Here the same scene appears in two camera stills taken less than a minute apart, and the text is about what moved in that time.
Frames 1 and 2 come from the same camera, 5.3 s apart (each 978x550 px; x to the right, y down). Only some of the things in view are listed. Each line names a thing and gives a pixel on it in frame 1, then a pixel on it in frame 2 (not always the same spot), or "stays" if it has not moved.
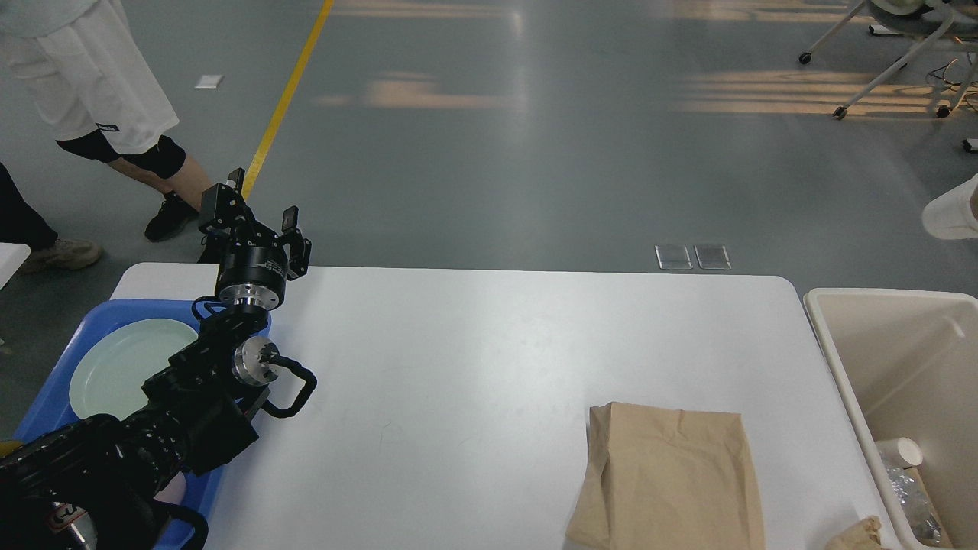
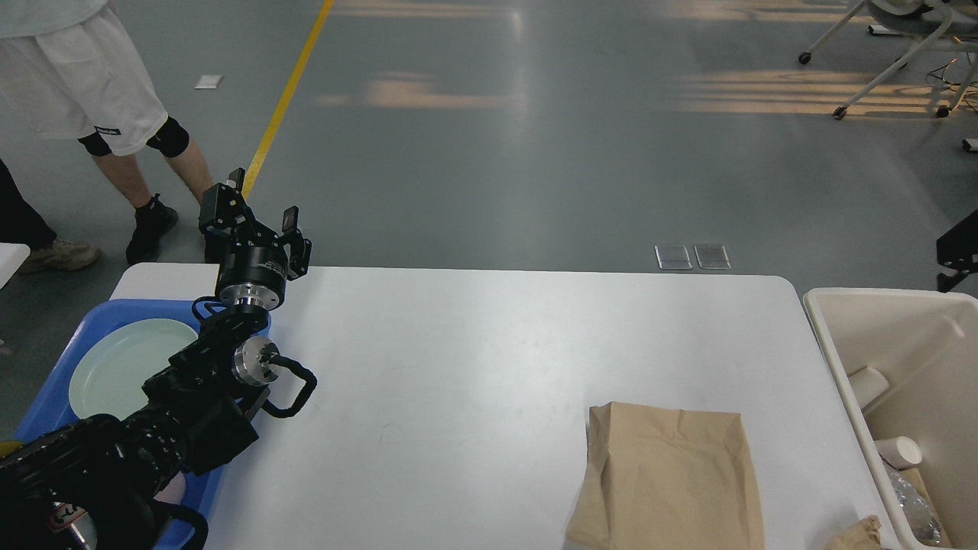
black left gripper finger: x=298 y=247 stays
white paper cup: x=953 y=214 → x=868 y=383
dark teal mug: x=9 y=446 stays
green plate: x=115 y=360 stays
